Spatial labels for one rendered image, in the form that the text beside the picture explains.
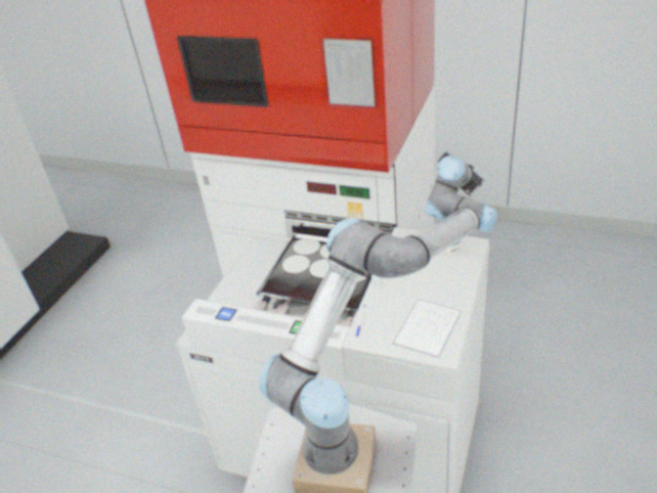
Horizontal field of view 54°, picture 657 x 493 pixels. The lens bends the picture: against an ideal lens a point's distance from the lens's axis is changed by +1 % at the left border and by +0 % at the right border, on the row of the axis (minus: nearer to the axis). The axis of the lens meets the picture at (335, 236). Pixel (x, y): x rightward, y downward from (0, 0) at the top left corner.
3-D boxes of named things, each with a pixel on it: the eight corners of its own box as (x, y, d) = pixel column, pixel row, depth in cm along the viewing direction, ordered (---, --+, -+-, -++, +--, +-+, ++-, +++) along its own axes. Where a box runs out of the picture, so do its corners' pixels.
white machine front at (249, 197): (212, 226, 273) (192, 144, 249) (398, 252, 247) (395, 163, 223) (209, 231, 270) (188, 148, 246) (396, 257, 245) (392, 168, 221)
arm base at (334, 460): (360, 472, 167) (358, 451, 161) (302, 475, 168) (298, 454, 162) (357, 424, 179) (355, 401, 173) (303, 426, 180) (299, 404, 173)
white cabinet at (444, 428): (280, 369, 314) (252, 237, 265) (478, 411, 284) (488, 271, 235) (219, 483, 267) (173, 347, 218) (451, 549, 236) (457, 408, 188)
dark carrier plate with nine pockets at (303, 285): (297, 235, 250) (297, 234, 250) (381, 246, 239) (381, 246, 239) (261, 292, 224) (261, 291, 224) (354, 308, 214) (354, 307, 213)
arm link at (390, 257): (405, 260, 154) (503, 200, 187) (369, 243, 160) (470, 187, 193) (399, 299, 160) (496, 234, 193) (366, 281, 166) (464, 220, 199)
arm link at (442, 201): (448, 223, 191) (462, 189, 189) (417, 210, 197) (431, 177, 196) (459, 227, 197) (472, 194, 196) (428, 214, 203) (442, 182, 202)
